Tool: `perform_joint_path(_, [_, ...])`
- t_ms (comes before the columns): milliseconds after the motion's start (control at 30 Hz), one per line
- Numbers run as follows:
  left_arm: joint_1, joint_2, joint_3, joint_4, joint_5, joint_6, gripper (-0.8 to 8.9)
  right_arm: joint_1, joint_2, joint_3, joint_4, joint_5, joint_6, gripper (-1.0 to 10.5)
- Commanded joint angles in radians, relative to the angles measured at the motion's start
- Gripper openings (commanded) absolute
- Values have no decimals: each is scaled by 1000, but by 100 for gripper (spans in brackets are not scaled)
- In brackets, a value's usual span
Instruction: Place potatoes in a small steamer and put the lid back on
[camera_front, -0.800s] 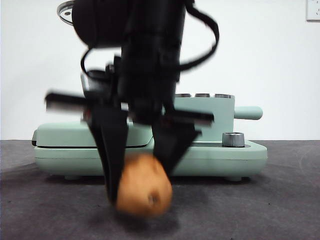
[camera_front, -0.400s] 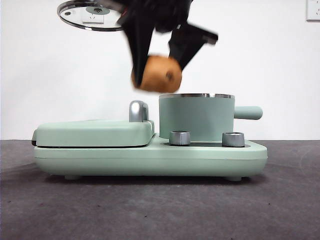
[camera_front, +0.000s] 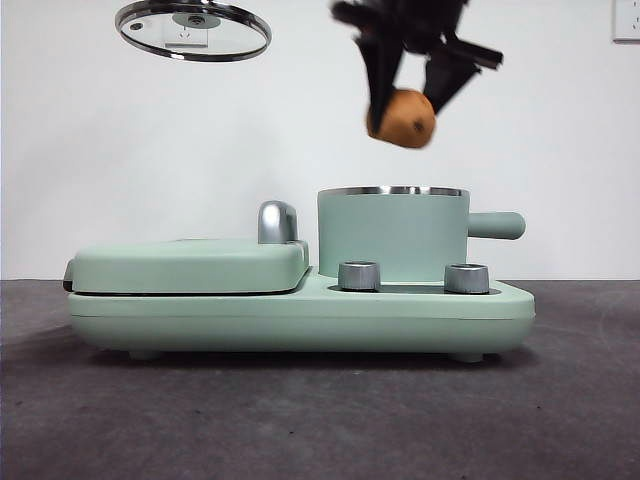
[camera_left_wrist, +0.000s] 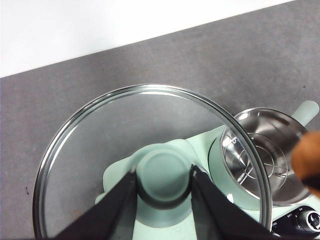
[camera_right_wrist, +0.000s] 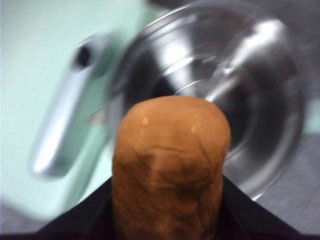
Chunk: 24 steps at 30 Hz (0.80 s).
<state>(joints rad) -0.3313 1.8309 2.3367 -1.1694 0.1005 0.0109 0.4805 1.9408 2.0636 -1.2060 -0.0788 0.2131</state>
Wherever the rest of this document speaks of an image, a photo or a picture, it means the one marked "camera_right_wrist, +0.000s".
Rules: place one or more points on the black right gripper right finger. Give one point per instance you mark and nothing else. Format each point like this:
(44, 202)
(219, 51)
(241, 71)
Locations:
(245, 217)

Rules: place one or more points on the green griddle cover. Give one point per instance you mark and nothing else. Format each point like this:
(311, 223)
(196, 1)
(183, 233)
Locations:
(30, 50)

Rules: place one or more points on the brown potato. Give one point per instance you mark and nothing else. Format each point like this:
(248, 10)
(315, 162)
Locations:
(172, 162)

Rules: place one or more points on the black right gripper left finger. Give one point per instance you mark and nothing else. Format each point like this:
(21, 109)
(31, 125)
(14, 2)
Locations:
(92, 217)

